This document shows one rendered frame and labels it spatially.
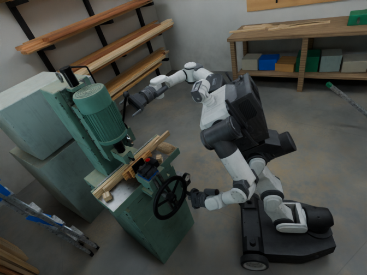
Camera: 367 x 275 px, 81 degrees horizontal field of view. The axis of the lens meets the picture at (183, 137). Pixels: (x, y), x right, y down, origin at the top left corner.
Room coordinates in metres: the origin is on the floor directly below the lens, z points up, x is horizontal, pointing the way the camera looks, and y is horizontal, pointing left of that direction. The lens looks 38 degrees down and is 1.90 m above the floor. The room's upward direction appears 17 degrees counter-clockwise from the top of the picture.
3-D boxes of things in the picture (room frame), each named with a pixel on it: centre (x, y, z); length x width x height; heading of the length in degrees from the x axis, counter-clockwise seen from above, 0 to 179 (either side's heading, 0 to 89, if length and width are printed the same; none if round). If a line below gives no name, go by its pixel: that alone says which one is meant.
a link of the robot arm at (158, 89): (1.27, 0.08, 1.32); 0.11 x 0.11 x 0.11; 41
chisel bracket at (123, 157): (1.13, 0.41, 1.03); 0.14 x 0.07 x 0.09; 41
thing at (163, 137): (1.17, 0.34, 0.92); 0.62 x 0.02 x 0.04; 131
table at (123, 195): (1.04, 0.32, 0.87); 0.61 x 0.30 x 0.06; 131
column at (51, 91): (1.33, 0.59, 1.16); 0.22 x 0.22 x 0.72; 41
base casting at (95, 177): (1.20, 0.48, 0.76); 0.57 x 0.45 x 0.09; 41
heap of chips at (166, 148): (1.22, 0.14, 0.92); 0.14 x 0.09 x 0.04; 41
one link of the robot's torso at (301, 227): (0.79, -0.58, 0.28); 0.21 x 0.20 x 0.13; 71
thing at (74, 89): (1.21, 0.49, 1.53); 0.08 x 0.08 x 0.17; 41
